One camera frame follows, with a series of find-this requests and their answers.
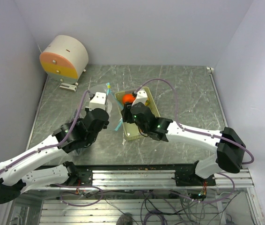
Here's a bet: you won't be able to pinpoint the yellow-green perforated plastic basket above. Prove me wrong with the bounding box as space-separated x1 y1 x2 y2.
114 86 160 141

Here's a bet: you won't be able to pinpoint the loose wires under table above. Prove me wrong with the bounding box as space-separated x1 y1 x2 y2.
59 182 241 225

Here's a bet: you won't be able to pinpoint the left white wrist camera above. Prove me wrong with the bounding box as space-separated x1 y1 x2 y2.
89 92 107 111

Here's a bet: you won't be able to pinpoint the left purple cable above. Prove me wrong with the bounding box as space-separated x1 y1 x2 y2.
0 90 93 203

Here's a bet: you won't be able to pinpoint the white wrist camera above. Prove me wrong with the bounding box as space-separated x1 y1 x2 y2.
89 92 107 111
132 89 148 106

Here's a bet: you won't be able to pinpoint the red-zipper clear bag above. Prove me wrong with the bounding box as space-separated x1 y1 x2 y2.
69 109 83 157

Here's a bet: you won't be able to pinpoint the white corner clip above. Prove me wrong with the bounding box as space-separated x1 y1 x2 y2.
206 67 214 73

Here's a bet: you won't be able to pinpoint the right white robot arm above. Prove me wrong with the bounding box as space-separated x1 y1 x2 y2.
121 102 245 187

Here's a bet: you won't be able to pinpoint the cylindrical drawer box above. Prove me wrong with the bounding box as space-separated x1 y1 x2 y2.
39 35 89 85

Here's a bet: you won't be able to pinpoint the aluminium rail frame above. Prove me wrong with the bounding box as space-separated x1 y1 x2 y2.
3 165 265 225

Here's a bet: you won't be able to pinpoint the small silver metal bracket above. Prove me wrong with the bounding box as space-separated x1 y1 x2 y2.
59 82 77 92

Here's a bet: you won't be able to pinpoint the purple cable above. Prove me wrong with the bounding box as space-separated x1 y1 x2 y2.
0 90 93 203
133 78 255 165

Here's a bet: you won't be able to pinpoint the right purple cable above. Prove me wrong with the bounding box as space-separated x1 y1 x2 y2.
133 78 255 165

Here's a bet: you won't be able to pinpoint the blue-zipper clear bag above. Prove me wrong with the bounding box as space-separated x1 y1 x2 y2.
89 82 122 131

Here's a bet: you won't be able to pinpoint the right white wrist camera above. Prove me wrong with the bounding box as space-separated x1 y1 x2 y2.
132 89 148 106

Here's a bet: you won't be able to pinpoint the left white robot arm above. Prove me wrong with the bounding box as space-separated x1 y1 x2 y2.
0 107 109 204

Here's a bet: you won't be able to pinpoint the orange fruit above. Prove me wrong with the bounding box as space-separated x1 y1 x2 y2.
122 94 135 104

